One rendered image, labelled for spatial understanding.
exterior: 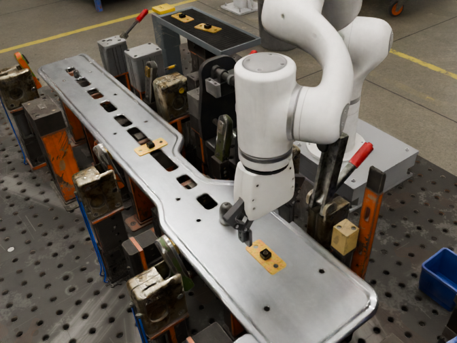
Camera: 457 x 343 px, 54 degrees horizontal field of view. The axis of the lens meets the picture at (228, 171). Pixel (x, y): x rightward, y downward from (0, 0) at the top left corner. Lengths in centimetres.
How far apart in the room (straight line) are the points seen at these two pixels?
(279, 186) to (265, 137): 12
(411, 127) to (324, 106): 258
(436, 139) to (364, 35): 190
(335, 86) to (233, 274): 41
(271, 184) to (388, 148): 86
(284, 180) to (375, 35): 64
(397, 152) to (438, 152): 148
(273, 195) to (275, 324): 21
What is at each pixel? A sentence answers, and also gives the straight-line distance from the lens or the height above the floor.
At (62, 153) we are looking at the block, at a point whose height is 89.
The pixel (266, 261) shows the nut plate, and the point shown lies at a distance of 86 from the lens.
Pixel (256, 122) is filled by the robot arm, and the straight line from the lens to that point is 62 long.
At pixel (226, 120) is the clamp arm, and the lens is 106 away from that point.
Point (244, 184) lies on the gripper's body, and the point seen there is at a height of 121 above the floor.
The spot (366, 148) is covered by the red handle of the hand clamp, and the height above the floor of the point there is 114.
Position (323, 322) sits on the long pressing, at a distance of 80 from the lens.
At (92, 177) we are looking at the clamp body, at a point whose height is 104.
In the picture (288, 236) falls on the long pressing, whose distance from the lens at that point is 91.
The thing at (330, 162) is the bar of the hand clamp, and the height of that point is 115.
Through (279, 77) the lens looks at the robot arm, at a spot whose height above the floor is 140.
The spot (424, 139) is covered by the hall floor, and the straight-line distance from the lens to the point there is 307.
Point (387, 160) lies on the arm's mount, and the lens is 147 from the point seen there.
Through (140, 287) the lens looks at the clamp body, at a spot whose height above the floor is 105.
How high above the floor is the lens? 166
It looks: 39 degrees down
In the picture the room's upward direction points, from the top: 4 degrees counter-clockwise
